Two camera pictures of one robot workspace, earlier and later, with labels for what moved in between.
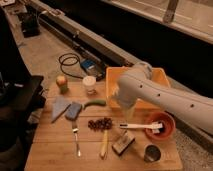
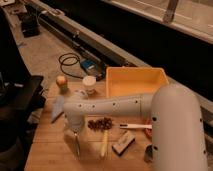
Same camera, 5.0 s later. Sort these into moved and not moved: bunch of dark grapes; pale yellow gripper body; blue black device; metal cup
Moved: pale yellow gripper body
Not moved: blue black device; bunch of dark grapes; metal cup
